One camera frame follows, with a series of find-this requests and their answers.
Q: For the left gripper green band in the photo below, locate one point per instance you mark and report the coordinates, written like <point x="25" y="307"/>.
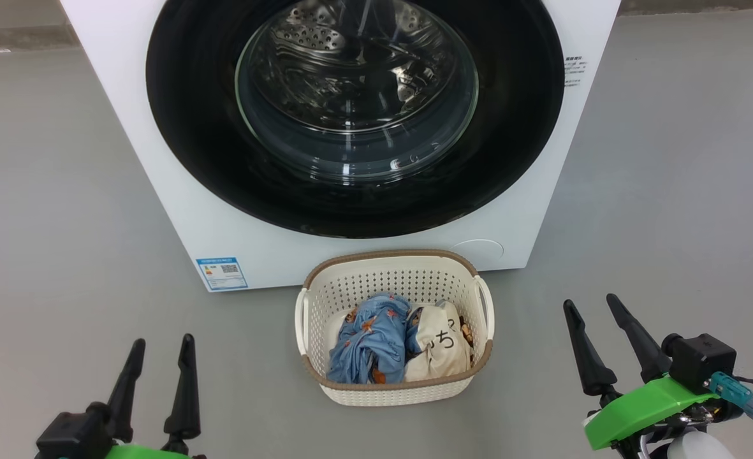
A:
<point x="140" y="452"/>

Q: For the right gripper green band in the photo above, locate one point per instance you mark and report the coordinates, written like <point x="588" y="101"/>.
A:
<point x="644" y="408"/>

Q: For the brown orange garment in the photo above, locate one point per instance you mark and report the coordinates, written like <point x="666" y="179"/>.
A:
<point x="466" y="335"/>

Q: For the cream cloth with black print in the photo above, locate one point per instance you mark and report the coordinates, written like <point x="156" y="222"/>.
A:
<point x="440" y="350"/>

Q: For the blue patterned garment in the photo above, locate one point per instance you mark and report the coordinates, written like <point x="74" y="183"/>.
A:
<point x="370" y="338"/>

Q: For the black round washer door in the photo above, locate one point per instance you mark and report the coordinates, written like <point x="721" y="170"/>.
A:
<point x="191" y="127"/>

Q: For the white front-load washing machine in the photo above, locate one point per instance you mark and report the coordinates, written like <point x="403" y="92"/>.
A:
<point x="159" y="191"/>

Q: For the cream perforated laundry basket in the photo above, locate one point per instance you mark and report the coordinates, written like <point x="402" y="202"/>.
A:
<point x="376" y="274"/>

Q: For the blue energy label sticker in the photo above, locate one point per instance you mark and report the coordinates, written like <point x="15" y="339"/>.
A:
<point x="222" y="273"/>

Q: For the round drain filter cover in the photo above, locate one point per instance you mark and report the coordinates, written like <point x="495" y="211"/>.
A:
<point x="477" y="250"/>

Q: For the printed warning text label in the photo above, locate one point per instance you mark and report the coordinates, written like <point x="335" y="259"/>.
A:
<point x="575" y="71"/>

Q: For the steel washer drum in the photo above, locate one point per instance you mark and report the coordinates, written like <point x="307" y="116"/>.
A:
<point x="350" y="57"/>

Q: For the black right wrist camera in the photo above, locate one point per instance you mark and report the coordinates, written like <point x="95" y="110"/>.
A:
<point x="701" y="360"/>

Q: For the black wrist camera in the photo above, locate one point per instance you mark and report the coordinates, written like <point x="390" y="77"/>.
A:
<point x="701" y="360"/>
<point x="73" y="433"/>

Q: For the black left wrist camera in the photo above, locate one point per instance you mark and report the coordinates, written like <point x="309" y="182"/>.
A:
<point x="73" y="433"/>

